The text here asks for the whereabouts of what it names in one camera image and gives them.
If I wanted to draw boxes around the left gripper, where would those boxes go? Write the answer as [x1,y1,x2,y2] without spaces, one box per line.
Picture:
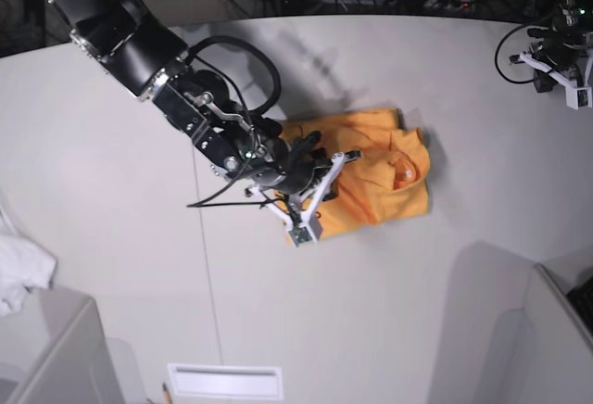
[528,0,592,75]

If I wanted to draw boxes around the grey plastic bin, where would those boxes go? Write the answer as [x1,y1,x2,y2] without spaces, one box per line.
[1,287,125,403]
[490,264,593,404]

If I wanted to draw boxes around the black keyboard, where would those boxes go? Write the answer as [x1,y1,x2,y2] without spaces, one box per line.
[567,278,593,332]

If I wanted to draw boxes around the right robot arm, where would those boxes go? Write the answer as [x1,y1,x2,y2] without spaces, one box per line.
[54,0,332,196]

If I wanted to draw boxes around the white crumpled cloth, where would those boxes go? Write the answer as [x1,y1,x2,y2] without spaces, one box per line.
[1,234,57,317]

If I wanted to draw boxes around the grey plastic bin left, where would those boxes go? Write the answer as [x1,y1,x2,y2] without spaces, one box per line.
[1,287,125,403]

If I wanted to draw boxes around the orange yellow T-shirt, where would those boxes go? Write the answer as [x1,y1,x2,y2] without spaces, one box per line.
[283,108,431,239]

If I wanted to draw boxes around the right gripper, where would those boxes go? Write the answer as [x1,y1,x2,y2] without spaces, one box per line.
[152,69,332,196]

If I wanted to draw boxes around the grey plastic bin right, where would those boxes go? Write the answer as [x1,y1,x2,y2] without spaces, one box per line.
[490,264,593,404]

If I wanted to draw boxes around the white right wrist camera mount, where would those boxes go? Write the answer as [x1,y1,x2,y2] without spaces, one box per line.
[246,148,362,247]

